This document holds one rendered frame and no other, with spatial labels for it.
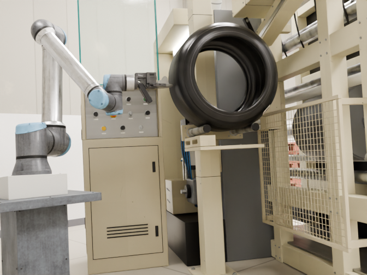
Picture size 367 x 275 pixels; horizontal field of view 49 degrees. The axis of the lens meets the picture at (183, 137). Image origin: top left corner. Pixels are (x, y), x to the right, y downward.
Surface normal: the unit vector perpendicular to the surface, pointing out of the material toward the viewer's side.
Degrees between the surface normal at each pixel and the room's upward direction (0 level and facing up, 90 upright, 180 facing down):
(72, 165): 90
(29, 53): 90
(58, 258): 90
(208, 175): 90
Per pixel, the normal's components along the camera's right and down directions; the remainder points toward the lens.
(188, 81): 0.05, -0.01
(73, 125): 0.65, -0.07
